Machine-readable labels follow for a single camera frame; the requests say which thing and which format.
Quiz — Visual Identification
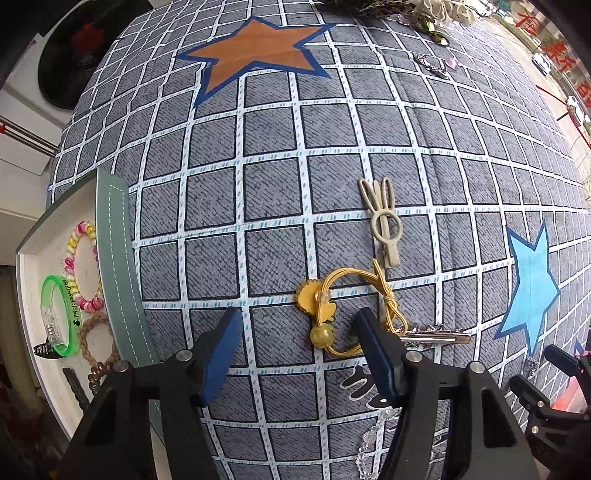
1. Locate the green plastic bracelet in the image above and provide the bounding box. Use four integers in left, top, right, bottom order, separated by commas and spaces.
41, 274, 83, 358

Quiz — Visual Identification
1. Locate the brown spiral hair tie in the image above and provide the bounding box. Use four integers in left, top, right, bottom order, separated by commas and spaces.
88, 360, 114, 395

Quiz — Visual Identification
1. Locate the dark green hair clip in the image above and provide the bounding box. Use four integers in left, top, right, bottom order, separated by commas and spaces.
420, 18, 448, 47

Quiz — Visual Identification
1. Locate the beige rabbit hair clip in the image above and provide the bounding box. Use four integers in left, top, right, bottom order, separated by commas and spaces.
359, 176, 403, 269

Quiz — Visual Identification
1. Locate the white scrunchie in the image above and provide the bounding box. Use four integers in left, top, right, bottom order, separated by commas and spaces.
418, 0, 476, 26

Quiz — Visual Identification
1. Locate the leopard print scrunchie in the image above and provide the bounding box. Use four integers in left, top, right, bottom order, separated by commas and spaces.
318, 0, 419, 19

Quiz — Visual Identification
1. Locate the yellow flower hair tie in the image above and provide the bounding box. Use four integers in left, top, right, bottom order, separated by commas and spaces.
295, 259, 407, 357

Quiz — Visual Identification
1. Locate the silver hair clip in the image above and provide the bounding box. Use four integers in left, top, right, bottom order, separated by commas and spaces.
399, 324, 472, 347

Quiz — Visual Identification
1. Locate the white washing machine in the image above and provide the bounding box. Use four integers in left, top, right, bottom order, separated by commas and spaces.
0, 0, 155, 162

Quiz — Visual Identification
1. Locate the grey checked star tablecloth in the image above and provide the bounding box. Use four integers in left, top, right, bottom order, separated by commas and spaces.
46, 0, 591, 480

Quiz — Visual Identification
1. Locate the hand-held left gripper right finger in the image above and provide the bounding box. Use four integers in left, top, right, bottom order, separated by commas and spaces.
355, 308, 541, 480

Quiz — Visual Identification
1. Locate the clear bead bracelet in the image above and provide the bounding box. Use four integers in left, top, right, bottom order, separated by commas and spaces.
353, 406, 400, 480

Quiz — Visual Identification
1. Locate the black snap hair clip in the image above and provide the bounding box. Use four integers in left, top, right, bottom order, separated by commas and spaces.
62, 367, 90, 409

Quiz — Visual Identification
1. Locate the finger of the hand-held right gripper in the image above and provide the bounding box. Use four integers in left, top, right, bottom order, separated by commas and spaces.
509, 374, 573, 444
545, 345, 591, 377

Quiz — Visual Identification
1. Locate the multicolour spiral hair tie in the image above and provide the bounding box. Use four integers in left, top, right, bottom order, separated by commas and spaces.
66, 220, 105, 312

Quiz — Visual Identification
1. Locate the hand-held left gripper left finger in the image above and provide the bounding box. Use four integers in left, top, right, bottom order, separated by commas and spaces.
58, 307, 243, 480

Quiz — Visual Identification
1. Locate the brown braided bracelet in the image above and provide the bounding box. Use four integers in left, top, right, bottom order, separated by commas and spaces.
78, 316, 121, 370

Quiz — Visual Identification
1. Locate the white tray with green rim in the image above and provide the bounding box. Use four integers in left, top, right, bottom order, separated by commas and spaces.
16, 168, 160, 439

